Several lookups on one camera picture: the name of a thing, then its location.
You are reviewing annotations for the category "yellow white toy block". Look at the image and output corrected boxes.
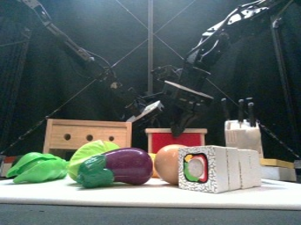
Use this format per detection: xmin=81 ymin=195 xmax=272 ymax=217
xmin=259 ymin=157 xmax=297 ymax=183

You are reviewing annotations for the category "light green toy cabbage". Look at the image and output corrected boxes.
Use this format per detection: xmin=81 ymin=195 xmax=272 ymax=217
xmin=65 ymin=139 xmax=121 ymax=182

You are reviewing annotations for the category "black handled toy knife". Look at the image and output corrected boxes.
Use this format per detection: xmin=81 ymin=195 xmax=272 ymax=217
xmin=236 ymin=98 xmax=246 ymax=125
xmin=246 ymin=97 xmax=256 ymax=127
xmin=219 ymin=98 xmax=231 ymax=121

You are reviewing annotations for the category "wooden box with three holes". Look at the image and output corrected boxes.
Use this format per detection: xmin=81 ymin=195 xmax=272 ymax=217
xmin=42 ymin=118 xmax=132 ymax=161

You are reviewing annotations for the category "white knife block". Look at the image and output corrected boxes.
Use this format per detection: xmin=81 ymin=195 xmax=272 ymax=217
xmin=223 ymin=119 xmax=263 ymax=154

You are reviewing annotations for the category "peach toy egg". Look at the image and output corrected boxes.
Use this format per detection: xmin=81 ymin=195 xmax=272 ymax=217
xmin=152 ymin=143 xmax=190 ymax=185

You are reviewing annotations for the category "purple toy eggplant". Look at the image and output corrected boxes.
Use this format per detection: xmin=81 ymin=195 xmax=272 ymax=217
xmin=74 ymin=147 xmax=153 ymax=189

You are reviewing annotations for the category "white sushi roll toy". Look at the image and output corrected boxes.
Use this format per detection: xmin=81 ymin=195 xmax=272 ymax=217
xmin=177 ymin=145 xmax=262 ymax=194

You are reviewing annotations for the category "white cutting board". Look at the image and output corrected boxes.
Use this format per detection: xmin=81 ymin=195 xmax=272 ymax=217
xmin=0 ymin=175 xmax=301 ymax=211

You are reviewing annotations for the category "grey metal frame pole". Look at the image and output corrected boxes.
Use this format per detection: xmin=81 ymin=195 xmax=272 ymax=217
xmin=147 ymin=0 xmax=155 ymax=95

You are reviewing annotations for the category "red wooden drawer box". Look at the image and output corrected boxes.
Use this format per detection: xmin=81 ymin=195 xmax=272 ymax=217
xmin=144 ymin=127 xmax=208 ymax=155

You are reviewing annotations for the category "green toy lettuce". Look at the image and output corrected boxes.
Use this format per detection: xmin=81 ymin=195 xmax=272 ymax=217
xmin=5 ymin=151 xmax=70 ymax=185

